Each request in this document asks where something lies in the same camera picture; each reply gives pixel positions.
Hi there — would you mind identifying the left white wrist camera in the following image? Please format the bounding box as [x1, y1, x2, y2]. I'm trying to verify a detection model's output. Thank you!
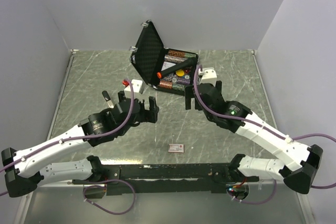
[122, 79, 145, 100]

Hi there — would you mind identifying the yellow poker chip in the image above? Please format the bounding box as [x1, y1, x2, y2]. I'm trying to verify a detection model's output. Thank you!
[175, 69, 185, 77]

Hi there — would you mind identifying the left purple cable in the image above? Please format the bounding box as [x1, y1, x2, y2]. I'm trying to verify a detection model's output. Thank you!
[0, 78, 137, 214]

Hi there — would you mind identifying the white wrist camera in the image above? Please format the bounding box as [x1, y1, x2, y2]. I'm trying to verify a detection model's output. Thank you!
[122, 79, 145, 100]
[198, 68, 217, 86]

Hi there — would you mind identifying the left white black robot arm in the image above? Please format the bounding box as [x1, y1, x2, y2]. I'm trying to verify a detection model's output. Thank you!
[1, 91, 159, 198]

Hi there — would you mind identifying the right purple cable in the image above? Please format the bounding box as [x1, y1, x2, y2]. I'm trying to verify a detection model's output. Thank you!
[193, 63, 336, 205]

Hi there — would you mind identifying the purple cable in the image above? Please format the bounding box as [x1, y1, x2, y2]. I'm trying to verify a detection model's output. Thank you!
[0, 78, 137, 214]
[193, 63, 336, 205]

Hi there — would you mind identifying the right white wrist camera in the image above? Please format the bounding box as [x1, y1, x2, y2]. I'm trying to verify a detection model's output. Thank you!
[198, 68, 217, 86]

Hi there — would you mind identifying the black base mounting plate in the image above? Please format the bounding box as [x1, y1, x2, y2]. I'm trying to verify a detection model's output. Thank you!
[72, 163, 260, 196]

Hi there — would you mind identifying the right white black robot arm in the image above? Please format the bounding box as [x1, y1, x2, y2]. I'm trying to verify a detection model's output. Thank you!
[185, 81, 323, 194]

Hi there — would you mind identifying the black marker orange cap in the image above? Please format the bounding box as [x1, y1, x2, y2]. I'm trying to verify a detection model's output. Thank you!
[156, 57, 197, 79]

